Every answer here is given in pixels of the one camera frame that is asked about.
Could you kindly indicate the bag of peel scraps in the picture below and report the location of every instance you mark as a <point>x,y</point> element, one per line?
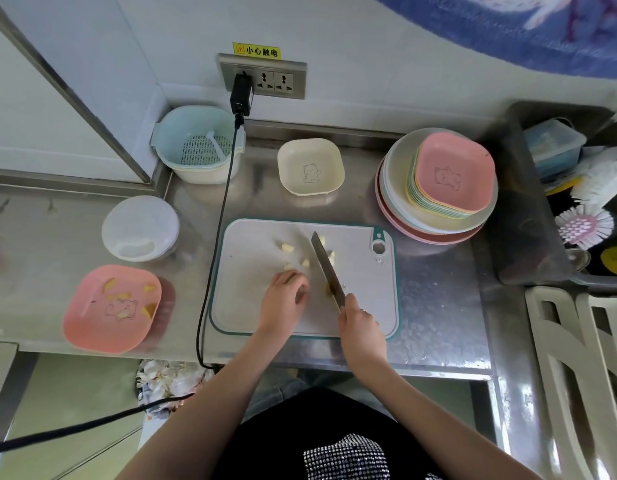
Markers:
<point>163,379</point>

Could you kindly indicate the yellow sponge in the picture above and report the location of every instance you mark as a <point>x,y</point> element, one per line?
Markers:
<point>563,186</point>

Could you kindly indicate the person's right forearm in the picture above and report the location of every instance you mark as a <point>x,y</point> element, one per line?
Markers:
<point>428,424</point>

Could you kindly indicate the person's left fingers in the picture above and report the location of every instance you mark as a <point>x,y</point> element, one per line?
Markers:
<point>288,282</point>

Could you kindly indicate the yellow round scrubber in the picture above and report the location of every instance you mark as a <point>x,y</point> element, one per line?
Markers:
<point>616,259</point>

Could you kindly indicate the light blue strainer basket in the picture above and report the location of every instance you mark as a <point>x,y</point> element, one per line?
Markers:
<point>188,129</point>

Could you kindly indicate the stack of round plates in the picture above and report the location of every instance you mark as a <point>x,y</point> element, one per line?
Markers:
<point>398,194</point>

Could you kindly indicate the yellow fruit slice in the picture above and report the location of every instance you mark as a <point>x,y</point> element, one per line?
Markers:
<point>122,311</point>
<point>120,296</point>
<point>150,310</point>
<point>149,289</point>
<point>109,285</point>

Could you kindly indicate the steel kitchen knife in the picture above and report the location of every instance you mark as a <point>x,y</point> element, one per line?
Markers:
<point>326,264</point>

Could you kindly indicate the person's right hand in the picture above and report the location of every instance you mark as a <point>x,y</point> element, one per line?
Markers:
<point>361,339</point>

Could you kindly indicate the clear blue plastic container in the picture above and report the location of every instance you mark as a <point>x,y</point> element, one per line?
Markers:
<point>556,142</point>

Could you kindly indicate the cream strainer outer basin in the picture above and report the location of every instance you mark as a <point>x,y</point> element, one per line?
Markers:
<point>208,173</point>

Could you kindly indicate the pink square bear-print plate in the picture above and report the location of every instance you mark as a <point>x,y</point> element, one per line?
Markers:
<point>96,324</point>
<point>456,169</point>

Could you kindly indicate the stainless steel sink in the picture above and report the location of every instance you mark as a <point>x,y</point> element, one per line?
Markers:
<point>523,219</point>

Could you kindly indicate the black power adapter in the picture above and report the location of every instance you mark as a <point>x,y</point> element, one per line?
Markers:
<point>241,94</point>

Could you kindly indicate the white round plastic lid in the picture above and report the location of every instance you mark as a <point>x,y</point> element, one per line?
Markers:
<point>138,227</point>

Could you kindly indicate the person's right fingers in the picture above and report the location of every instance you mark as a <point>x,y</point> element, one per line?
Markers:
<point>351,307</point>

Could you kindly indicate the scattered cut fruit pieces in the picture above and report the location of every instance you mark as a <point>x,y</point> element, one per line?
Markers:
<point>284,246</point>

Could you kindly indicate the cream plastic chair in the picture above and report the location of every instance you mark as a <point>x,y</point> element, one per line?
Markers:
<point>568,374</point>

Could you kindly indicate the yellow warning sticker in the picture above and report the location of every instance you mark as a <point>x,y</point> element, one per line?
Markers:
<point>256,50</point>

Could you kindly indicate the white bristle brush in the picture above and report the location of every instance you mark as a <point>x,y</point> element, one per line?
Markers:
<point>601,182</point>

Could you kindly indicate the white green-edged cutting board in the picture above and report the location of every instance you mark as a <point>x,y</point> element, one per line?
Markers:
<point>248,299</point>

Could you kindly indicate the grey wall power outlet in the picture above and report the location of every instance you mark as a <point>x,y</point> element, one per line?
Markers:
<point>283,79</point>

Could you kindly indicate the cream square bear-print plate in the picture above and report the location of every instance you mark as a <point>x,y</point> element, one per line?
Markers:
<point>308,167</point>

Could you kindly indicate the person's black studded garment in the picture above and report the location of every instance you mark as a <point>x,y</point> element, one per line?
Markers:
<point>313,434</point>

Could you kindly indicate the person's left hand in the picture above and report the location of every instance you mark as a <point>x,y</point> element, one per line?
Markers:
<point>281,307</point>

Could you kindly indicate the pink white dish brush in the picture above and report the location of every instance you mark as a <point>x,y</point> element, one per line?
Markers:
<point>583,225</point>

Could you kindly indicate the stack of pastel square plates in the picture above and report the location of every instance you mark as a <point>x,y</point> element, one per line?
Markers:
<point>418,197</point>

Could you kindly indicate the person's left forearm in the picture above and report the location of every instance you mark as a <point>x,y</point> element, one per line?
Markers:
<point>213,409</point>

